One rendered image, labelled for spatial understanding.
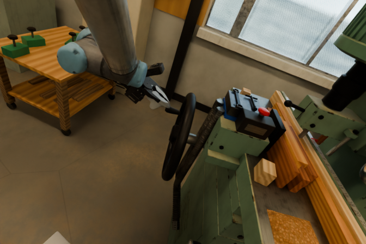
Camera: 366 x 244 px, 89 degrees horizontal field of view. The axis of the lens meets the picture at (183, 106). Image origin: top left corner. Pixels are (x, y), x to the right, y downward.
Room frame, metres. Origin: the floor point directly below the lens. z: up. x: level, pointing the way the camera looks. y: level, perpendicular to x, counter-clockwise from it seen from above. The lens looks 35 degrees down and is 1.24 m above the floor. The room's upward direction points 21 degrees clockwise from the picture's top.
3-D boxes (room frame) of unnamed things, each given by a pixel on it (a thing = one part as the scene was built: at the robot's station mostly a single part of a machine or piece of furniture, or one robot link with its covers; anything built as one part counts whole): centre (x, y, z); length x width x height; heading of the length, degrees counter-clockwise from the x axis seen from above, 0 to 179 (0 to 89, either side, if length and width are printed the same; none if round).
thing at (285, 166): (0.43, -0.27, 0.93); 0.25 x 0.01 x 0.07; 5
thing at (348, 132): (0.44, -0.42, 1.00); 0.02 x 0.02 x 0.10; 5
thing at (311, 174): (0.43, -0.34, 0.92); 0.18 x 0.02 x 0.05; 5
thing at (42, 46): (1.16, 0.96, 0.32); 0.66 x 0.57 x 0.64; 175
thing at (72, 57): (0.44, 0.30, 0.97); 0.11 x 0.11 x 0.08; 5
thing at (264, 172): (0.32, -0.24, 0.92); 0.04 x 0.03 x 0.04; 175
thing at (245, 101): (0.44, -0.16, 0.99); 0.13 x 0.11 x 0.06; 5
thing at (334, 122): (0.48, -0.38, 1.03); 0.14 x 0.07 x 0.09; 95
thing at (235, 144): (0.45, -0.17, 0.91); 0.15 x 0.14 x 0.09; 5
